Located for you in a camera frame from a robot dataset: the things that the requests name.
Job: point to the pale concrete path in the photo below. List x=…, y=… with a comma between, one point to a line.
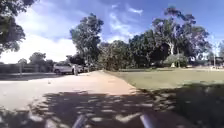
x=96, y=86

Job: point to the large dark tree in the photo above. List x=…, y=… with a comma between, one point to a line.
x=10, y=30

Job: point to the white car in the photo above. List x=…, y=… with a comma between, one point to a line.
x=65, y=69

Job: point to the pale pole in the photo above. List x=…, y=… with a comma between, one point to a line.
x=214, y=55

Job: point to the group of large trees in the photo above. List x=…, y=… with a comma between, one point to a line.
x=156, y=46

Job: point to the tall tree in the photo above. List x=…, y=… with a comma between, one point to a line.
x=87, y=38

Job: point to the robot's own part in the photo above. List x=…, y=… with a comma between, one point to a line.
x=146, y=121
x=79, y=122

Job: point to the grey asphalt road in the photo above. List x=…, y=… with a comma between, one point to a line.
x=26, y=76

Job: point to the low fence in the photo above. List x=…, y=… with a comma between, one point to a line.
x=16, y=68

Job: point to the grass lawn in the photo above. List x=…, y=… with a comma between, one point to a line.
x=180, y=78

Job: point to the small round tree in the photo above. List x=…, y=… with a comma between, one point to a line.
x=37, y=58

